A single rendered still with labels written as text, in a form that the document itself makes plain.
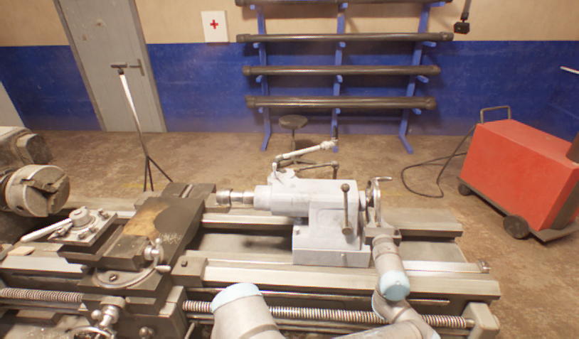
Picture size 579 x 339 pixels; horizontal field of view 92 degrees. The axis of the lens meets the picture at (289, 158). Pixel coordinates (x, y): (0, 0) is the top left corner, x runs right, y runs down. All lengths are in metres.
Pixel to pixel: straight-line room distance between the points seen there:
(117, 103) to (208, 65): 1.64
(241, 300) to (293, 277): 0.64
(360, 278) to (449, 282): 0.36
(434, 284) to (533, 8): 3.94
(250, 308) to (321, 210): 0.64
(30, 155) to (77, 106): 3.77
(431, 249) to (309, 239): 0.71
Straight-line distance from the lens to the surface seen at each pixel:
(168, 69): 4.59
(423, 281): 1.40
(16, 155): 1.96
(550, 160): 2.92
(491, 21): 4.57
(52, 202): 1.79
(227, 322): 0.69
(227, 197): 1.29
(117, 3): 4.70
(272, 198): 1.20
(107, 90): 5.17
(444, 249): 1.74
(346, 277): 1.32
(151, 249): 1.29
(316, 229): 1.25
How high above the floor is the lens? 1.89
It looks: 30 degrees down
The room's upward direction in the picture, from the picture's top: 1 degrees counter-clockwise
